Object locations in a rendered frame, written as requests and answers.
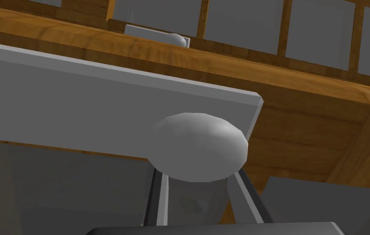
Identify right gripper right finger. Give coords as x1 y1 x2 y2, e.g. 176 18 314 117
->
226 168 274 225

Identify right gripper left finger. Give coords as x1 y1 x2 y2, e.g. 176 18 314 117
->
143 166 170 226

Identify large grey door knob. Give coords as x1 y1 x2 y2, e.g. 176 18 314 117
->
148 112 249 183

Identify large grey knob plate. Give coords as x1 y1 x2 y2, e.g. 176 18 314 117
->
0 42 264 163

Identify small grey door knob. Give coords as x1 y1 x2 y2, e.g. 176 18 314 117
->
168 33 188 48

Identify small grey knob plate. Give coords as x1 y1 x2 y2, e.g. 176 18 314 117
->
124 24 191 49

